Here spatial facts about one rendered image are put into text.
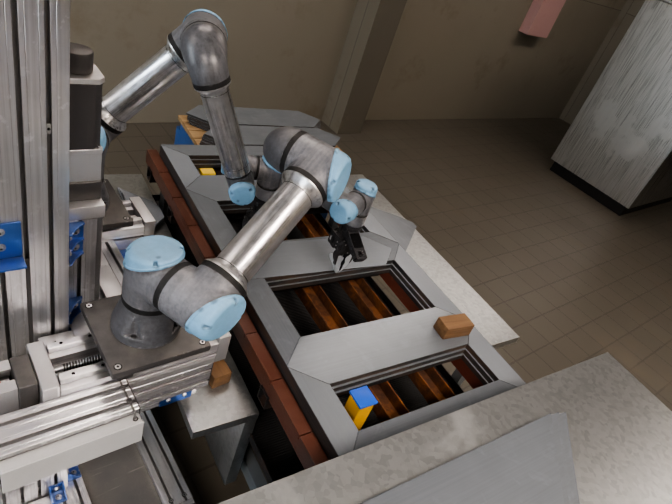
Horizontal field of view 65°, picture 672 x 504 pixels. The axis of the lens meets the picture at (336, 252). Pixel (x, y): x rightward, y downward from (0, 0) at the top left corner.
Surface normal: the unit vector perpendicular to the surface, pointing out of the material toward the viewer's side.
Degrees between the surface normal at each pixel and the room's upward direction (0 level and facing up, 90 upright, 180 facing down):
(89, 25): 90
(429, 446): 0
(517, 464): 0
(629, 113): 90
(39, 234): 90
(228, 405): 0
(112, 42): 90
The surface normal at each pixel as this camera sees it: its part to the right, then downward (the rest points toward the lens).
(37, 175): 0.57, 0.62
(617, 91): -0.76, 0.17
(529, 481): 0.29, -0.77
